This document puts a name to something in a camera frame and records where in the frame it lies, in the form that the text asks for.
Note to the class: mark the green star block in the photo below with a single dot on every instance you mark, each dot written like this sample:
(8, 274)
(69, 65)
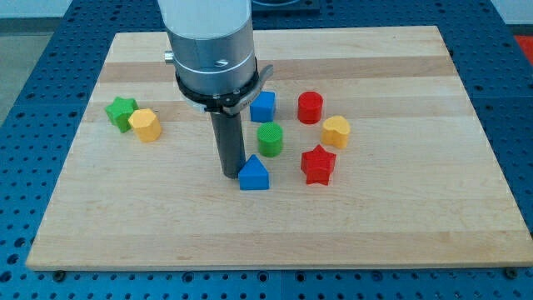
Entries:
(119, 111)

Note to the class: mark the blue triangle block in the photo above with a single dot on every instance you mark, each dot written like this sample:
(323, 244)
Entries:
(254, 175)

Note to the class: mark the green cylinder block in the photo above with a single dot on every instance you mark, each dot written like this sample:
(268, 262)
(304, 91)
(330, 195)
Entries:
(270, 139)

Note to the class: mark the yellow heart block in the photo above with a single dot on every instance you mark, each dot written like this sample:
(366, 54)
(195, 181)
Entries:
(335, 131)

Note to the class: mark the red star block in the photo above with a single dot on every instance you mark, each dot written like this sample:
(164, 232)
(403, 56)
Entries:
(318, 165)

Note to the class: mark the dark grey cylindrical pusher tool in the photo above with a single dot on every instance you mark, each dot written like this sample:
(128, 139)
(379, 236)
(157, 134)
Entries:
(230, 143)

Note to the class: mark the blue cube block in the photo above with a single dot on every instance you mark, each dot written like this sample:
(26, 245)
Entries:
(263, 109)

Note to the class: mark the light wooden board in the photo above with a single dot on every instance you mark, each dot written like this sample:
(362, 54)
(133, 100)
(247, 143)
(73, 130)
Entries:
(418, 185)

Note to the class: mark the yellow hexagon block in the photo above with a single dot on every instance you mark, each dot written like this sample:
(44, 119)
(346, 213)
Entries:
(145, 125)

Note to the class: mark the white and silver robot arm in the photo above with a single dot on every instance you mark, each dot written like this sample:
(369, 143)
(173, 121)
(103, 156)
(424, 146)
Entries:
(212, 43)

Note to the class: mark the red cylinder block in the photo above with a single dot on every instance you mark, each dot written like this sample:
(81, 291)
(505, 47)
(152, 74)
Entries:
(309, 107)

